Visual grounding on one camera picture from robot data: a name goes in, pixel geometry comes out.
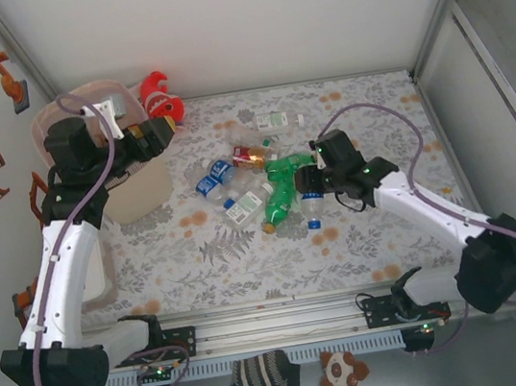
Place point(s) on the green bottle yellow cap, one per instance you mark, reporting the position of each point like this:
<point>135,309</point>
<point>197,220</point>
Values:
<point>278,199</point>
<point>283,166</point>

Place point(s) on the blue label bottle white cap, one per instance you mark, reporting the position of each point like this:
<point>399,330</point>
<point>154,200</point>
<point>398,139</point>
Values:
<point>223,171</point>

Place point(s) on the square clear bottle white cap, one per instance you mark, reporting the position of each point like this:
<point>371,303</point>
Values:
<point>241,207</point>
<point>271,119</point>

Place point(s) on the red gold label bottle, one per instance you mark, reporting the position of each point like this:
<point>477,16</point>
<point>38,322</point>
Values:
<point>242,155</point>

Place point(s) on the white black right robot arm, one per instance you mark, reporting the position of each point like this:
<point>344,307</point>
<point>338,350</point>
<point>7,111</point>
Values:
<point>435,210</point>

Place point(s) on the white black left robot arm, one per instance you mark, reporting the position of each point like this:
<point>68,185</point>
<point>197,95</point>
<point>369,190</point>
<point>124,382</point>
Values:
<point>64,280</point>

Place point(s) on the beige ribbed waste bin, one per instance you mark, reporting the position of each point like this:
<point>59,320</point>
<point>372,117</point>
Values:
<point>142,196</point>

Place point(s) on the beige plastic bin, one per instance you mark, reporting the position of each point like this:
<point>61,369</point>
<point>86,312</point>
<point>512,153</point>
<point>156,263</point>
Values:
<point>92,89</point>

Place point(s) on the red plush toy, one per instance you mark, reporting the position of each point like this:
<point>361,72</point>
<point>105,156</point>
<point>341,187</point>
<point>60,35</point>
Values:
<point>160,105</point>

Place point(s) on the clear bottle green cap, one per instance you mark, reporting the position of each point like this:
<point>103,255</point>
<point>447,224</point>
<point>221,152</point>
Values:
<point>268,142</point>

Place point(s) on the floral patterned tablecloth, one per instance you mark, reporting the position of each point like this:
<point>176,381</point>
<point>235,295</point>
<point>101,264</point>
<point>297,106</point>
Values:
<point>201,269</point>

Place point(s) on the small circuit board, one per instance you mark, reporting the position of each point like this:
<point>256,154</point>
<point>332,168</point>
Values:
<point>426,327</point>
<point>158,372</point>

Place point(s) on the brown white panda plush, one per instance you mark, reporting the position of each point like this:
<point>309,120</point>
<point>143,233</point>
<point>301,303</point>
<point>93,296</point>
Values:
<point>340,370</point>

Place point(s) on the striped black beige sock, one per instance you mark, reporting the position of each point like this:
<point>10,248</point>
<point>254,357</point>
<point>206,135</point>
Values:
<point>261,379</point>

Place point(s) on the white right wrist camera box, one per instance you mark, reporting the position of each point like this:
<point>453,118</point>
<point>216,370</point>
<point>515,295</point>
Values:
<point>317,160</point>

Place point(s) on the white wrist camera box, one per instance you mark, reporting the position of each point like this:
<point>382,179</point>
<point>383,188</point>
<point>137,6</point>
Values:
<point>317,160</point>
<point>102,112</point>

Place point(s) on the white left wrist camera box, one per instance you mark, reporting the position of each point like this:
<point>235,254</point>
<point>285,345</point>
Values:
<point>102,112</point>

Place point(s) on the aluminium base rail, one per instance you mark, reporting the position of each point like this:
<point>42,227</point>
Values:
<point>279,333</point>

